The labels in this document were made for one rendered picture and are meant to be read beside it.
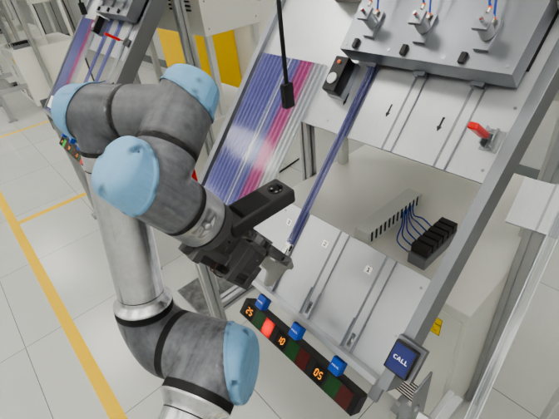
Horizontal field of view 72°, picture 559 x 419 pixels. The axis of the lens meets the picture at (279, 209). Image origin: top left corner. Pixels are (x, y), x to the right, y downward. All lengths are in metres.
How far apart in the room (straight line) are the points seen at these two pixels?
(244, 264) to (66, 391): 1.38
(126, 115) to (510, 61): 0.56
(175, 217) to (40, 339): 1.70
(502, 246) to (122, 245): 0.95
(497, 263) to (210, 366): 0.78
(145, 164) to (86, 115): 0.16
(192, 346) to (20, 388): 1.39
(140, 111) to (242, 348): 0.37
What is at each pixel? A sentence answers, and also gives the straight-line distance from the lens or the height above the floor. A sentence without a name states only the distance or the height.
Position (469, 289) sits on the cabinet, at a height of 0.62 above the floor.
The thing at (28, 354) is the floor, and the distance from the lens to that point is 2.08.
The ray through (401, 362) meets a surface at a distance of 0.68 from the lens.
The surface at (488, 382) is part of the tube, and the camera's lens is 0.62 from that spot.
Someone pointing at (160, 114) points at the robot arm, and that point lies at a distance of 0.47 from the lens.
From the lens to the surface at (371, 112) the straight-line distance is 0.84.
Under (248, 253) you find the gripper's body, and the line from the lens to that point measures 0.55.
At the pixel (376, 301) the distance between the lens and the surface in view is 0.74.
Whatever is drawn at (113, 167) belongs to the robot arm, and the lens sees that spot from 0.43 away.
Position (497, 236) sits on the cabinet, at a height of 0.62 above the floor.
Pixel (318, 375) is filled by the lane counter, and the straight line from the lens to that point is 0.83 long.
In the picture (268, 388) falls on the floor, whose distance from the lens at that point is 1.57.
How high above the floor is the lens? 1.37
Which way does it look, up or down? 36 degrees down
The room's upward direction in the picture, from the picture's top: 7 degrees counter-clockwise
